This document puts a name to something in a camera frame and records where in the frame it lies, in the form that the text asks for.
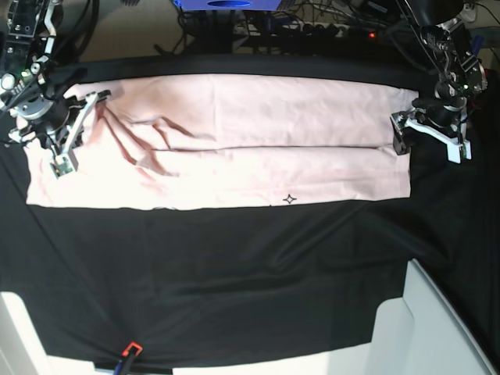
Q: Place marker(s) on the white frame left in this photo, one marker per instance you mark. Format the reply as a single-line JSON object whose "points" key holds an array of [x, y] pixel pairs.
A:
{"points": [[21, 349]]}

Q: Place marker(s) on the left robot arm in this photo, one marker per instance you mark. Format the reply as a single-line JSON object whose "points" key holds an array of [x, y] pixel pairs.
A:
{"points": [[447, 44]]}

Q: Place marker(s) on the white frame right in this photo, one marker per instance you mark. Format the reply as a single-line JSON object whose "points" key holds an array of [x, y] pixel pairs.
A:
{"points": [[421, 333]]}

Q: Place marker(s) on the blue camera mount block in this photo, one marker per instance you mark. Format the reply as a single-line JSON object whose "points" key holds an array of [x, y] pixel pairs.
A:
{"points": [[203, 5]]}

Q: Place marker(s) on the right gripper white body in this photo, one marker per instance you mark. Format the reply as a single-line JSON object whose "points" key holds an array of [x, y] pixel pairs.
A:
{"points": [[58, 125]]}

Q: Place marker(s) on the white frame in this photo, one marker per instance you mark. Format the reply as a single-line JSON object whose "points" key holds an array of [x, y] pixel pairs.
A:
{"points": [[421, 333], [21, 349]]}

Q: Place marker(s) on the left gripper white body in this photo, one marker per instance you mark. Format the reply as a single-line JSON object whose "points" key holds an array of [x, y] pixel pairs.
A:
{"points": [[458, 147]]}

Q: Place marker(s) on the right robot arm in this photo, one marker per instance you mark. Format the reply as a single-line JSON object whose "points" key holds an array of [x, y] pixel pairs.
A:
{"points": [[28, 93]]}

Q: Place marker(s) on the light pink T-shirt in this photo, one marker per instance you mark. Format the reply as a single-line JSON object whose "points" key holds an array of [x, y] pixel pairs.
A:
{"points": [[226, 141]]}

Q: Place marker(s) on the black table cloth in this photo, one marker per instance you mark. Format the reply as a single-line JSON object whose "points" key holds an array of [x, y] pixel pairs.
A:
{"points": [[220, 287]]}

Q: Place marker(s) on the black power strip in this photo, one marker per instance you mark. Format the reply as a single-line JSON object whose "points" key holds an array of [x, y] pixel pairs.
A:
{"points": [[300, 29]]}

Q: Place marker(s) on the red clamp at bottom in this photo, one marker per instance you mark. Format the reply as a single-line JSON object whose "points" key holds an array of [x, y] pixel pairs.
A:
{"points": [[128, 356]]}

